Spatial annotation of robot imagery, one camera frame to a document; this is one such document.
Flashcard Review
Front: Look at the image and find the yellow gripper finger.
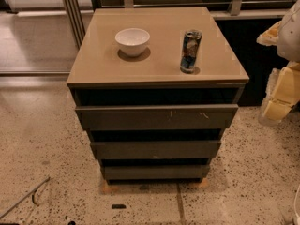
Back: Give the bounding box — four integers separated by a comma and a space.
262, 62, 300, 122
256, 22, 281, 46

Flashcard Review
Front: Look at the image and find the grey drawer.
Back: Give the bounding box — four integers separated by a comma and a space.
75, 104, 238, 130
91, 140, 221, 159
101, 165, 210, 180

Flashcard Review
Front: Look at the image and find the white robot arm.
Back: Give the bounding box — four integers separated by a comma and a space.
257, 0, 300, 126

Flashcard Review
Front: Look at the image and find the tan drawer cabinet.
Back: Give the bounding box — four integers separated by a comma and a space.
67, 7, 248, 169

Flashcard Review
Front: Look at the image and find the colourful drink can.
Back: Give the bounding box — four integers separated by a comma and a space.
180, 30, 203, 74

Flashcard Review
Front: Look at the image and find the white ceramic bowl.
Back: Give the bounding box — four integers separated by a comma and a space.
115, 28, 150, 57

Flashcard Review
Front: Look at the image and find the small black floor object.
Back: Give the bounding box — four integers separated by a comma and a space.
112, 204, 127, 209

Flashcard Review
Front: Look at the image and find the grey metal rod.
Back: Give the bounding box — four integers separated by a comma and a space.
0, 176, 51, 219

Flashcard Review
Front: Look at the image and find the metal railing frame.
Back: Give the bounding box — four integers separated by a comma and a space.
91, 0, 296, 47

